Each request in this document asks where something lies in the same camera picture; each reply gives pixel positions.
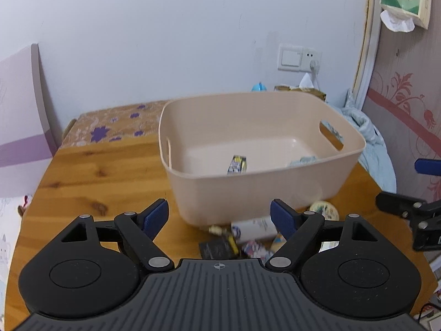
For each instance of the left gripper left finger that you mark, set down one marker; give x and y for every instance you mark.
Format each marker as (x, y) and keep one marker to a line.
(137, 233)

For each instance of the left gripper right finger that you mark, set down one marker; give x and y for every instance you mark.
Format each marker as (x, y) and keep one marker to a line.
(301, 232)

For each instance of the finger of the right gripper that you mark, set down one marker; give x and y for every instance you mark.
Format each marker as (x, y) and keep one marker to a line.
(429, 167)
(397, 204)

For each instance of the small black box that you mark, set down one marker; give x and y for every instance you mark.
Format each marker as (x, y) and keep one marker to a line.
(220, 248)

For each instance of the black yellow long box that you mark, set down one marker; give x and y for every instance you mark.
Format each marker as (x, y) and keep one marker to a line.
(238, 164)

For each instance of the colourful cartoon box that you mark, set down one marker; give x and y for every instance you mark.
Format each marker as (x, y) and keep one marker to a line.
(277, 243)

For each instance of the white tube bottle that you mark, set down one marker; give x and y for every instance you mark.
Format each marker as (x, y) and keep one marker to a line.
(253, 230)

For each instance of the purple card pack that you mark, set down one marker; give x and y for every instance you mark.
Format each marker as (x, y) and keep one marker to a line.
(254, 249)

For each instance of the round tin with lid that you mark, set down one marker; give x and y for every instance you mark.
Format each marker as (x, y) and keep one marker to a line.
(326, 209)

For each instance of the light blue blanket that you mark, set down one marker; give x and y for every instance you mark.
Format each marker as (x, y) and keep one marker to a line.
(374, 158)

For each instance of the small cream figurine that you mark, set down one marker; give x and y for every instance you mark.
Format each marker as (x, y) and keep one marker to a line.
(217, 230)

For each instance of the beige plastic storage basket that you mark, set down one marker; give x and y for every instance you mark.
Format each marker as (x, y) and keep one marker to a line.
(198, 136)

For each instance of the floral purple cardboard box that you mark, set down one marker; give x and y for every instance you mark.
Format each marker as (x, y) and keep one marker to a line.
(114, 124)

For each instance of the gold tissue box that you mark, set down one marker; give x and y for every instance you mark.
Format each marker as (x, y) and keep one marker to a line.
(306, 85)

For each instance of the blue round toy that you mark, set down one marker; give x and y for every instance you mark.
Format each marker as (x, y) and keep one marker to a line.
(259, 87)

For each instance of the lilac wooden board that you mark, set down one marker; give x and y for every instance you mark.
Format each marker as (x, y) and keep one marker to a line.
(27, 144)

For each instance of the green hanging tissue pack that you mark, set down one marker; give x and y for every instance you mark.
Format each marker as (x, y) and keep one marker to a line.
(405, 15)

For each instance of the cream headboard frame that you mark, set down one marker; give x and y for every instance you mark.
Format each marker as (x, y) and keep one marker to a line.
(368, 53)

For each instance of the white wall light switch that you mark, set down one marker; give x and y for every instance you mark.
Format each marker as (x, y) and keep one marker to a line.
(289, 57)

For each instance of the white wall power socket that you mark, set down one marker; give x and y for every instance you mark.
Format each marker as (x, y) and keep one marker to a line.
(310, 61)

